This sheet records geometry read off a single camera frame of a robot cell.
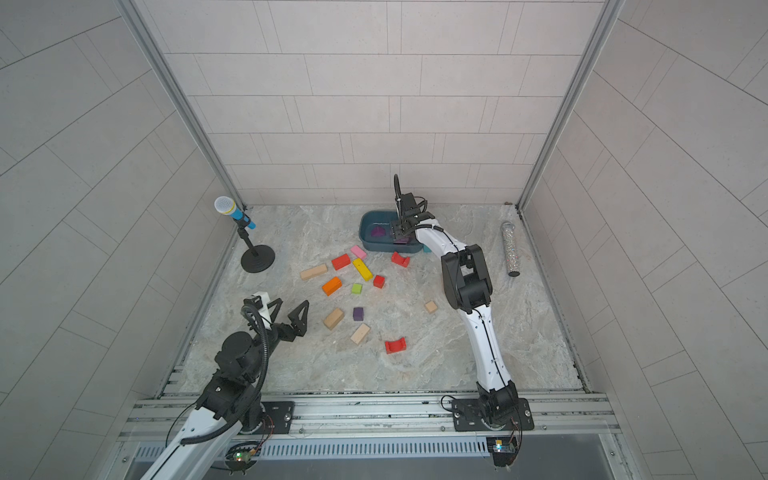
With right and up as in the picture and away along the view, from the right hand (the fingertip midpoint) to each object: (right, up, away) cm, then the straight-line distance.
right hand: (405, 224), depth 108 cm
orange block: (-23, -20, -15) cm, 34 cm away
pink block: (-16, -9, -6) cm, 20 cm away
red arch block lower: (-4, -34, -27) cm, 44 cm away
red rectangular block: (-22, -13, -9) cm, 27 cm away
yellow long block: (-14, -15, -9) cm, 23 cm away
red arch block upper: (-3, -12, -8) cm, 15 cm away
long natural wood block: (-31, -16, -9) cm, 36 cm away
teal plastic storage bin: (-12, +2, +1) cm, 12 cm away
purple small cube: (-14, -27, -21) cm, 37 cm away
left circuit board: (-36, -51, -44) cm, 76 cm away
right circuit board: (+22, -53, -40) cm, 70 cm away
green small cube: (-15, -21, -14) cm, 29 cm away
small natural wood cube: (+8, -25, -19) cm, 32 cm away
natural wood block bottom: (-13, -32, -23) cm, 42 cm away
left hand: (-28, -21, -29) cm, 46 cm away
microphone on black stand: (-50, -12, -9) cm, 52 cm away
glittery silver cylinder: (+36, -10, -9) cm, 38 cm away
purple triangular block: (-10, -3, -1) cm, 10 cm away
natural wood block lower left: (-21, -28, -22) cm, 41 cm away
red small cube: (-9, -19, -13) cm, 25 cm away
